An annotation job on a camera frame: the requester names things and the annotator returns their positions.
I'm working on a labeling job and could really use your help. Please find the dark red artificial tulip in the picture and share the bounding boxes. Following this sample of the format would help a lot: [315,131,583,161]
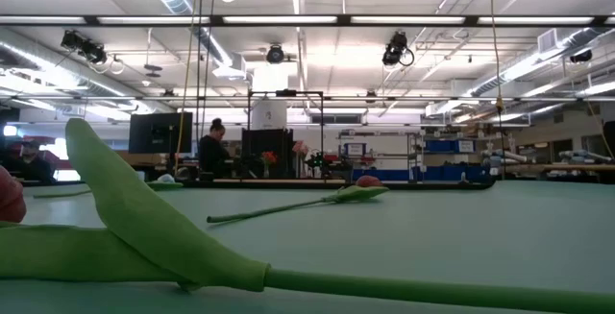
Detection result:
[206,174,391,225]
[0,117,615,314]

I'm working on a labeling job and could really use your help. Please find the pink background flowers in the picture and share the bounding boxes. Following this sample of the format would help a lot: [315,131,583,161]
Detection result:
[291,139,309,179]

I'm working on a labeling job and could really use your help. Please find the orange background flowers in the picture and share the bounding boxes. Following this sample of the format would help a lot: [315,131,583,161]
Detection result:
[261,150,279,179]

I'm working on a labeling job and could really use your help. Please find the blue storage bin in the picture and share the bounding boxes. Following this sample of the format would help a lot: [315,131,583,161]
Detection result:
[425,139,477,155]

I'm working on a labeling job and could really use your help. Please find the black beam with light panels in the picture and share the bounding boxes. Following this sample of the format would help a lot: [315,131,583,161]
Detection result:
[0,13,615,28]

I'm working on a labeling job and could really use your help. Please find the blue barrier panel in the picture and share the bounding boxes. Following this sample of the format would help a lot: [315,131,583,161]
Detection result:
[353,165,491,182]

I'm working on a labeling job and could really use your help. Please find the wooden workbench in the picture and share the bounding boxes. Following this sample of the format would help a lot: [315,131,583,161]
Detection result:
[504,162,615,172]

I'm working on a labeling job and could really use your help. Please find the white cylinder column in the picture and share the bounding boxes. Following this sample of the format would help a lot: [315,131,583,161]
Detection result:
[251,100,288,131]

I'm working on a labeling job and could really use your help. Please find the black screen panel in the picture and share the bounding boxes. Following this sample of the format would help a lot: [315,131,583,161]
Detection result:
[241,128,295,180]

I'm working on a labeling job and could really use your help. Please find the teal table mat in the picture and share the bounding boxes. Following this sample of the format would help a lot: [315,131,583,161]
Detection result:
[0,181,615,314]

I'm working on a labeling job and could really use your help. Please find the person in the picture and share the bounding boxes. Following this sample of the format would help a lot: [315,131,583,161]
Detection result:
[7,139,57,184]
[198,117,232,180]

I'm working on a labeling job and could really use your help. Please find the black monitor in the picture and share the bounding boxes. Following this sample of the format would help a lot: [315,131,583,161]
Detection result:
[128,111,194,155]

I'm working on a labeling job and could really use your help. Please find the black overhead camera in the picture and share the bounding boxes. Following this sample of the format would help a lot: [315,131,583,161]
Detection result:
[381,30,415,68]

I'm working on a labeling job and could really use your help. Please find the hanging cable with yellow connector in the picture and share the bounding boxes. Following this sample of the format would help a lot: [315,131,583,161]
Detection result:
[484,0,506,181]

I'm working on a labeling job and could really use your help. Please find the round black ceiling camera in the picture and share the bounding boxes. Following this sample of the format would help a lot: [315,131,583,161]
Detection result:
[265,43,285,64]

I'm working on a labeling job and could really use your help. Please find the black hanging cable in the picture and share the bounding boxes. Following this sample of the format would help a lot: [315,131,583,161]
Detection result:
[200,0,218,159]
[196,0,204,171]

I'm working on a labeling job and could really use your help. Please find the black ceiling camera cluster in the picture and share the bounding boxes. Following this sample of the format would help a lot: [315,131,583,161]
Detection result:
[60,29,110,65]

